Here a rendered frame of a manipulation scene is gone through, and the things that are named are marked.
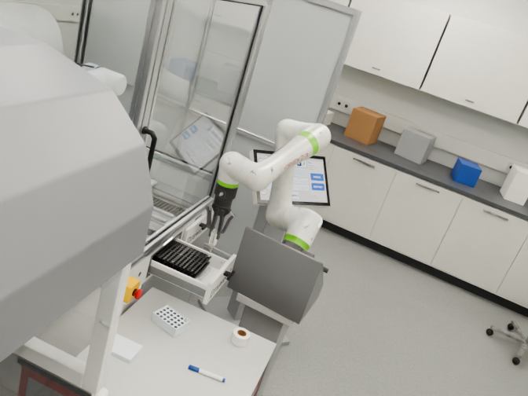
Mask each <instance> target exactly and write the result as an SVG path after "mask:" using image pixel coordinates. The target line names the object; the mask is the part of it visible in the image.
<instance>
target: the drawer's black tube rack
mask: <svg viewBox="0 0 528 396"><path fill-rule="evenodd" d="M175 242H176V243H175ZM172 244H173V245H172ZM182 245H183V246H182ZM176 246H177V247H176ZM183 249H184V250H183ZM206 256H207V254H204V253H203V252H201V251H197V250H196V249H193V248H191V247H189V246H186V245H184V244H181V243H179V242H177V241H176V240H172V241H171V242H170V243H169V244H168V245H167V246H165V247H164V248H163V249H162V250H160V251H159V252H158V253H156V254H155V255H154V256H153V257H152V260H154V261H156V262H158V263H161V264H163V265H165V266H168V267H170V268H171V269H173V270H177V271H178V272H180V273H183V274H185V275H187V276H189V277H192V278H194V279H196V278H197V276H198V275H199V274H200V273H201V272H202V271H203V270H204V269H205V268H206V267H207V266H208V265H209V264H210V262H206V263H205V264H203V263H202V264H203V266H202V268H201V269H200V270H199V271H198V272H197V273H196V274H192V273H191V271H192V270H193V269H194V268H195V267H196V266H197V265H198V264H199V263H200V262H201V261H202V260H203V259H204V258H205V257H206Z"/></svg>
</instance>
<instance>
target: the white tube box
mask: <svg viewBox="0 0 528 396"><path fill-rule="evenodd" d="M184 320H185V317H184V316H183V315H181V314H180V313H179V312H178V311H176V310H174V309H173V308H172V307H170V306H168V305H166V306H164V307H162V308H160V309H158V310H157V311H155V312H153V313H152V319H151V321H153V322H154V323H155V324H157V325H158V326H160V327H161V328H162V329H163V330H165V331H166V332H168V333H169V334H170V335H172V336H173V337H175V336H177V335H179V334H181V333H182V332H184V331H185V330H187V329H188V328H189V324H190V320H187V322H184Z"/></svg>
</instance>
